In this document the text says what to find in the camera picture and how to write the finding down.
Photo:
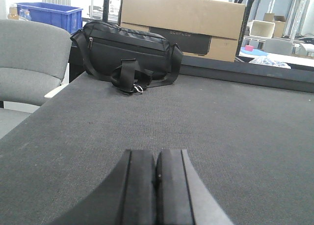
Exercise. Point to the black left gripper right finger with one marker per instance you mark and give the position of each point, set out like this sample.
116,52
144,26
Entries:
182,197

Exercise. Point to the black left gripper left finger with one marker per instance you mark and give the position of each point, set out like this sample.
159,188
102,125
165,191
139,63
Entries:
125,197

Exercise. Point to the black shoulder bag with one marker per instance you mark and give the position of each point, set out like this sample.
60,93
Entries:
132,60

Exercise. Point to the pink block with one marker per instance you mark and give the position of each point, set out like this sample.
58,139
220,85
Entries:
249,48

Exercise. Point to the crumpled plastic bag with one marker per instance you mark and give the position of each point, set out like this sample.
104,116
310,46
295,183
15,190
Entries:
265,60

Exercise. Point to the grey fabric chair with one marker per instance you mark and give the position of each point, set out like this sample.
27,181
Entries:
33,60

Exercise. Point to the large cardboard box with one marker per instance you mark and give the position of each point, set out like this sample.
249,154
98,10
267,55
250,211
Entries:
202,28

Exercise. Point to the white open box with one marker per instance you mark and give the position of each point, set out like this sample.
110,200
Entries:
261,28

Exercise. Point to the blue plastic crate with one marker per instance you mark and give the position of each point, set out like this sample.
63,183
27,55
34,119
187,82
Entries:
66,17

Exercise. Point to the small open cardboard box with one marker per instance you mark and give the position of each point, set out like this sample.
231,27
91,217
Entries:
278,20

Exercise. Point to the black conveyor side rail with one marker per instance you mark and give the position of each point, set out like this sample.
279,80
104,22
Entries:
247,73

